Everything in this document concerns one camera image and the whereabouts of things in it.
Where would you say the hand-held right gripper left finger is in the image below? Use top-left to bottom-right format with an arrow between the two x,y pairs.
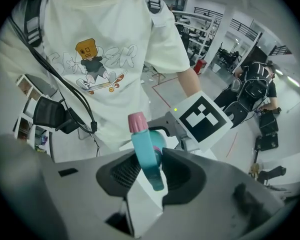
95,153 -> 143,199

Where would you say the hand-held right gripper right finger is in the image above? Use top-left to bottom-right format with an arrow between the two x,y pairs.
160,147 -> 208,206

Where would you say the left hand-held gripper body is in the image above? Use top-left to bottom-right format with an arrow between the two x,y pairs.
145,90 -> 234,156

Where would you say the teal pink spray bottle cap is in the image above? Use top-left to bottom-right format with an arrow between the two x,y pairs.
127,111 -> 166,192

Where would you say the person's left forearm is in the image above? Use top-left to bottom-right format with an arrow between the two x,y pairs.
176,66 -> 203,100

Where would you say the black oval seat pad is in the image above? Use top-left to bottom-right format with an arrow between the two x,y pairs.
221,100 -> 250,129

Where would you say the red bin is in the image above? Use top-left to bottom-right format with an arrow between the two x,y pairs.
194,59 -> 208,74

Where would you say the black backpack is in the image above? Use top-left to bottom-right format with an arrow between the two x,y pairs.
242,68 -> 270,100

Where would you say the black equipment case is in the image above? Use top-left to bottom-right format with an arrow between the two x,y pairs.
254,134 -> 279,153
258,108 -> 280,138

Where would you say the black belt device box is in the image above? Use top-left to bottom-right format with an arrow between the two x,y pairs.
55,105 -> 82,135

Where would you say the black mesh office chair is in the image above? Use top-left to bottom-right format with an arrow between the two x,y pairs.
32,95 -> 66,130

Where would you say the black metal railing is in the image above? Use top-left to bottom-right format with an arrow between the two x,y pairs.
230,18 -> 263,42
193,6 -> 226,19

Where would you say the person's cream printed t-shirt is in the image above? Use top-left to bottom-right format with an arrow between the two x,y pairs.
0,0 -> 192,160

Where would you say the black torso cable bundle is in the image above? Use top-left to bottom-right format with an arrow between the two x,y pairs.
7,16 -> 99,157

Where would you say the grey backpack strap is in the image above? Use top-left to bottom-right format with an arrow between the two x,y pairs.
139,0 -> 164,15
23,0 -> 51,48

